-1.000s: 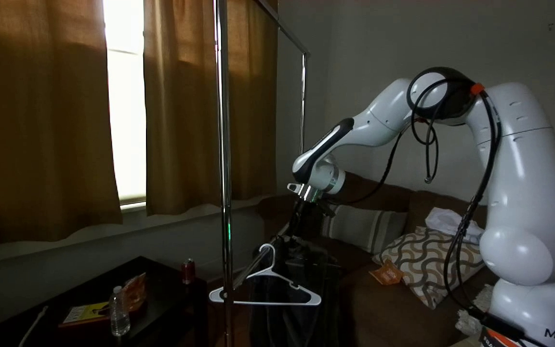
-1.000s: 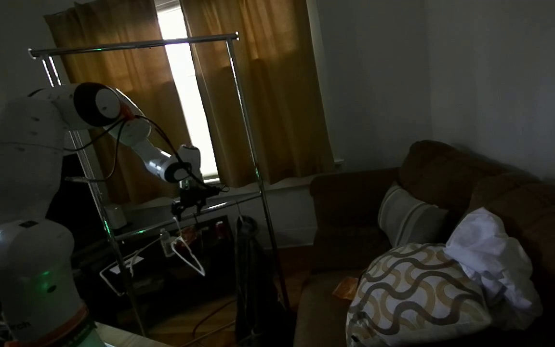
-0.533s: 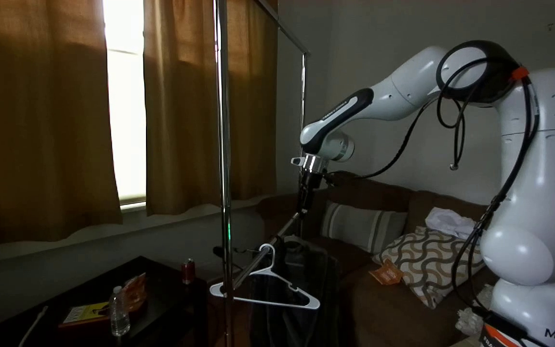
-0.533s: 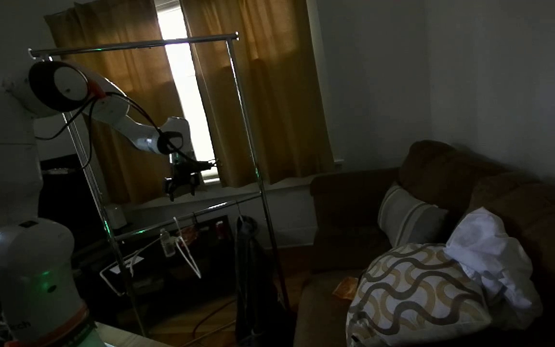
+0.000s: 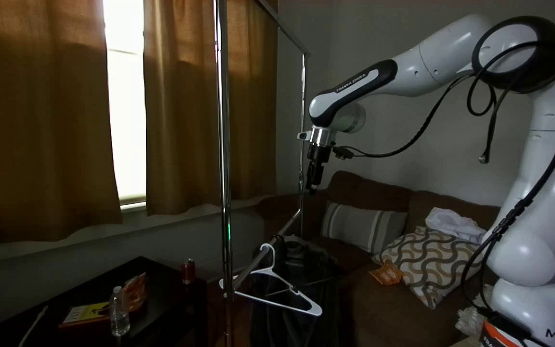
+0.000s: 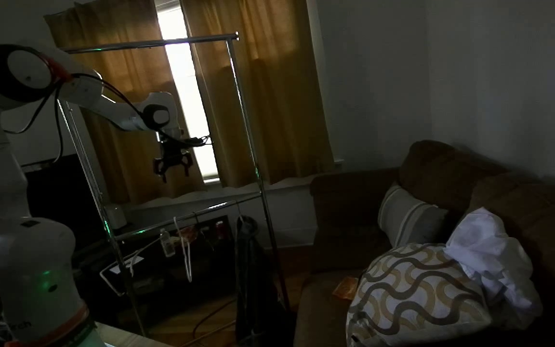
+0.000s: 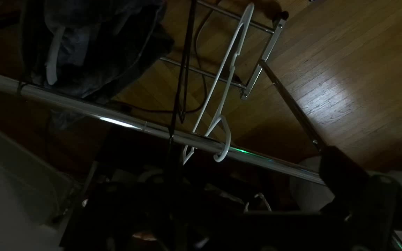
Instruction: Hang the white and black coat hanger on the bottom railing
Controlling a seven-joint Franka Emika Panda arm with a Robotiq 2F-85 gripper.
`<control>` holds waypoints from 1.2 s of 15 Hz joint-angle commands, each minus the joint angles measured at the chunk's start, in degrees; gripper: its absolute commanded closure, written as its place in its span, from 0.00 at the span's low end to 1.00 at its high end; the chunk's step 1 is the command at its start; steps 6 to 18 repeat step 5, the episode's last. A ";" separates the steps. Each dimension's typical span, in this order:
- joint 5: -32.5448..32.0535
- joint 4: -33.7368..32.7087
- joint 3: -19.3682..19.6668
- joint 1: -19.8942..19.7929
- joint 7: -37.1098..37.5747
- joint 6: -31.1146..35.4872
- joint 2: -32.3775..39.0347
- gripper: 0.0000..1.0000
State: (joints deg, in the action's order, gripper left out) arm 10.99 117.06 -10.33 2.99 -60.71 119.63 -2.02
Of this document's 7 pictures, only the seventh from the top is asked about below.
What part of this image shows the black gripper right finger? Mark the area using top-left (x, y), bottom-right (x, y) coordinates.
top-left (318, 145), bottom-right (402, 239)

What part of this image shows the black plastic coat hanger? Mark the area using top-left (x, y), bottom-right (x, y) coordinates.
top-left (165, 0), bottom-right (198, 151)

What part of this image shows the black low table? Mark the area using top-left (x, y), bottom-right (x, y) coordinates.
top-left (87, 125), bottom-right (325, 221)

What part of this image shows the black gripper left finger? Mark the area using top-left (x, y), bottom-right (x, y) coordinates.
top-left (137, 147), bottom-right (221, 221)

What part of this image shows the metal garment rack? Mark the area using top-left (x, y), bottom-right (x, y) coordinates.
top-left (0, 0), bottom-right (328, 186)

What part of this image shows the white plastic coat hanger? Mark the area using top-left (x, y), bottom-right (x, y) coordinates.
top-left (180, 2), bottom-right (257, 168)

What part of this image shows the black hanging garment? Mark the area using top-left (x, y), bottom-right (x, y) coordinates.
top-left (18, 0), bottom-right (175, 102)

